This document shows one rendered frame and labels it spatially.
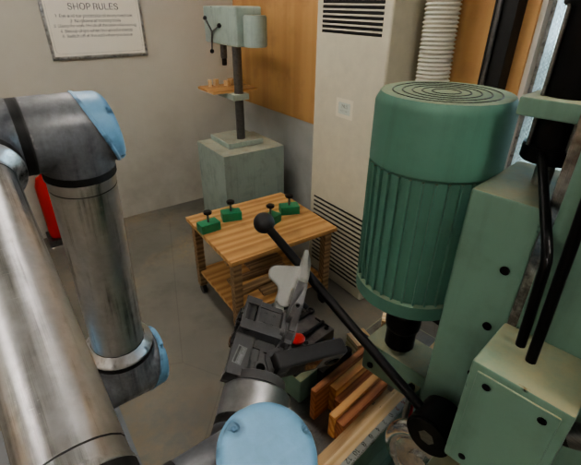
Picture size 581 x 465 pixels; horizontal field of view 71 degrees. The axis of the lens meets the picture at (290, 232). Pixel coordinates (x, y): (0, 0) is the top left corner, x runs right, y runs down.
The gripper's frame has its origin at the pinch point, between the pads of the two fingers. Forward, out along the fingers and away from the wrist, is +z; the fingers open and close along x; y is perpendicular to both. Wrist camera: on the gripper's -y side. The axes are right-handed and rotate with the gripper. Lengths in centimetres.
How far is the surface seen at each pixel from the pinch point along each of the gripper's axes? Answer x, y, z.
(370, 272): -9.5, -9.1, -1.9
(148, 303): 181, 44, 81
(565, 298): -30.2, -19.6, -14.8
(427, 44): 6, -40, 147
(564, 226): -35.4, -15.6, -11.5
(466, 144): -32.9, -8.9, 0.7
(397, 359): 4.2, -21.4, -6.5
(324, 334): 18.4, -12.8, 2.1
